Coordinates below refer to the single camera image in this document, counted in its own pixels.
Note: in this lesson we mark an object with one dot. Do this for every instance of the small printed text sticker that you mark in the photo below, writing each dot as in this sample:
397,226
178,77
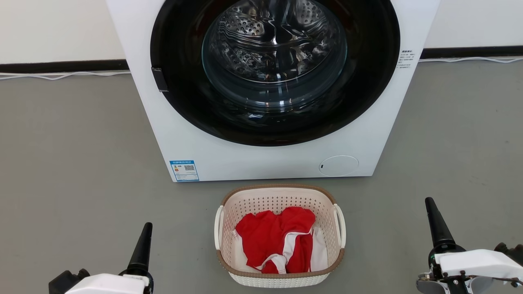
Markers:
406,59

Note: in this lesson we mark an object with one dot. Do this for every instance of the black round glass washer door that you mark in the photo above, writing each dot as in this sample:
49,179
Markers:
184,94

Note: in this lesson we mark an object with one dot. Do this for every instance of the black washer door latch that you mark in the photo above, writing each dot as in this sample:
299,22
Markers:
159,79

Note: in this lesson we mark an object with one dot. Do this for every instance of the blue energy label sticker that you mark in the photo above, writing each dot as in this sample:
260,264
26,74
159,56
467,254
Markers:
184,170

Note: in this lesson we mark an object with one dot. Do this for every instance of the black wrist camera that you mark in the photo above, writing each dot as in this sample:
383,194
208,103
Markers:
512,251
65,281

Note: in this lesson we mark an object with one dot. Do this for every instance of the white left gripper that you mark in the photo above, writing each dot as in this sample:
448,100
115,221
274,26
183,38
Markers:
110,285

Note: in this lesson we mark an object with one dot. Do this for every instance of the round white filter cover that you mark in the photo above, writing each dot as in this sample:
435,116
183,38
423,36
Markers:
338,165

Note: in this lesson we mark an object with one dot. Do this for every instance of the white front-load washing machine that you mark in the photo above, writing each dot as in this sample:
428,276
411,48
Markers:
269,163

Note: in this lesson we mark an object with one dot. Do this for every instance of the white perforated laundry basket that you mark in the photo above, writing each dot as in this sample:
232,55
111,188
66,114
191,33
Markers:
245,200

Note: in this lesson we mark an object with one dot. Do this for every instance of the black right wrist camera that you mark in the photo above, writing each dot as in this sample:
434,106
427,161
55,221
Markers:
512,251

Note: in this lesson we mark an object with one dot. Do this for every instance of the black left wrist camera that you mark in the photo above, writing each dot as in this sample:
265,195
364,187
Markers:
65,281

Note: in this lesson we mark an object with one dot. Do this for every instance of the red and white garment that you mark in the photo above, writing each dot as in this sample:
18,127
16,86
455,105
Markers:
265,234

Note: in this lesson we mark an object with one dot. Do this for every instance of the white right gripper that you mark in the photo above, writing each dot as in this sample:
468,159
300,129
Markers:
478,263

